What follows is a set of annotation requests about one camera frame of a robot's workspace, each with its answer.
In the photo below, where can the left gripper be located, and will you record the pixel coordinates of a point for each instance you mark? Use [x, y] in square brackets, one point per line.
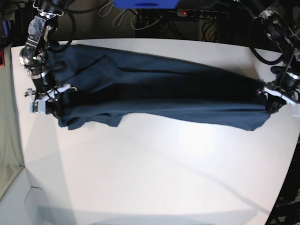
[284, 90]

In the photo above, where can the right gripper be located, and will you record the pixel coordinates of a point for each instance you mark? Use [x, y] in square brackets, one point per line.
[47, 93]

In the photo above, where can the dark blue t-shirt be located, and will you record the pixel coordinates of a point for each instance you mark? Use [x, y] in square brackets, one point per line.
[110, 84]

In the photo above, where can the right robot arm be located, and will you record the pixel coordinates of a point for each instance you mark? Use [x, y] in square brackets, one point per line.
[33, 57]

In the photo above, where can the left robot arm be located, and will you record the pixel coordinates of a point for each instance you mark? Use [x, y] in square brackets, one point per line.
[278, 32]

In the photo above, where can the red box at left edge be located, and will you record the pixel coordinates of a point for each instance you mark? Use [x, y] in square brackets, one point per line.
[2, 59]

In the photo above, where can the blue cylinder at left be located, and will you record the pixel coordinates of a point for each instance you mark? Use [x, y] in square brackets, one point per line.
[6, 28]

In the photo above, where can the blue overhead box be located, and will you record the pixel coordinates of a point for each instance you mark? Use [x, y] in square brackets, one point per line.
[146, 4]

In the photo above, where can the black power strip red light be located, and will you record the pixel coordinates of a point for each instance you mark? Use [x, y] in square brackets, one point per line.
[202, 14]

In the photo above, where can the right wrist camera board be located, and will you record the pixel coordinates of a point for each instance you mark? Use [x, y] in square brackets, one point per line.
[34, 106]

